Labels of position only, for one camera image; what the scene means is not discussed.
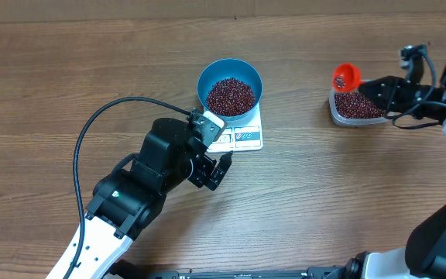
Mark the red beans in bowl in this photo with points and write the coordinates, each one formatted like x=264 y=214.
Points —
x=230 y=97

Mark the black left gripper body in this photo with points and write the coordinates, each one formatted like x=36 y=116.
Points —
x=201 y=170

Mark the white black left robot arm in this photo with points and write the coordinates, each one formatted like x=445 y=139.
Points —
x=127 y=200

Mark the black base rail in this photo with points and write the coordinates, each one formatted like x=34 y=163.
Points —
x=126 y=270

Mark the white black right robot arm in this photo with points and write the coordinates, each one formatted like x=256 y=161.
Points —
x=424 y=254

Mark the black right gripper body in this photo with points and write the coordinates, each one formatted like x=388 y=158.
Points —
x=402 y=98

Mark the white digital kitchen scale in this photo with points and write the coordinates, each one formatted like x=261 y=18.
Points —
x=243 y=133

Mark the teal blue bowl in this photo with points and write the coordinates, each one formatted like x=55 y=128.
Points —
x=226 y=68

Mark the orange measuring scoop blue handle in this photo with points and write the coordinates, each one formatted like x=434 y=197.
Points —
x=346 y=78

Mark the clear plastic container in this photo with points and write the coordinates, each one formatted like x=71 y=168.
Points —
x=341 y=121

